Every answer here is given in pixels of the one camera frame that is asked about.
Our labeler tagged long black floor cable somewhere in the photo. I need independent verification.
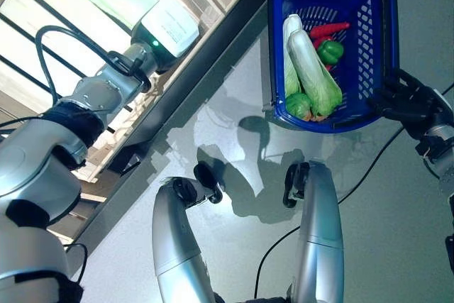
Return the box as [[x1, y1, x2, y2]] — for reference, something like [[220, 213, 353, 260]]
[[336, 82, 454, 204]]

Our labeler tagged silver robot leg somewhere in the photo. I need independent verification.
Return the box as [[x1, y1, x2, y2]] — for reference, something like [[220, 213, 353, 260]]
[[151, 162, 228, 303], [282, 160, 345, 303]]

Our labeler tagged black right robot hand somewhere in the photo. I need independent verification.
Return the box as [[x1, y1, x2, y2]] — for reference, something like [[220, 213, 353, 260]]
[[365, 67, 446, 137]]

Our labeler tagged wooden display rack dark frame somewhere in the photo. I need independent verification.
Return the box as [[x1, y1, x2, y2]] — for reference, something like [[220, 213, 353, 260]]
[[76, 0, 270, 258]]

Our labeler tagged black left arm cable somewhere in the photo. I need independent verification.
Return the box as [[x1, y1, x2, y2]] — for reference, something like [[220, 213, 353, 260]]
[[35, 25, 150, 105]]

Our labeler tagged silver right robot leg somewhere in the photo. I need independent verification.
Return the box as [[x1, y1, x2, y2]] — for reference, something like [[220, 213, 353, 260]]
[[282, 160, 345, 303]]

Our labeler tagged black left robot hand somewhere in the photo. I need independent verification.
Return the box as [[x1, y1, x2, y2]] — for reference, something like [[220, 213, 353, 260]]
[[131, 0, 201, 73]]

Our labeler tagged blue plastic shopping basket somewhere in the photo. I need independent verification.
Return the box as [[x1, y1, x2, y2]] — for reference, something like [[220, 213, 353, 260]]
[[262, 0, 398, 135]]

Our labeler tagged silver left robot leg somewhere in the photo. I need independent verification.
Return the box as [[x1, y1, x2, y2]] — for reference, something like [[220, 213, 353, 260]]
[[151, 162, 228, 303]]

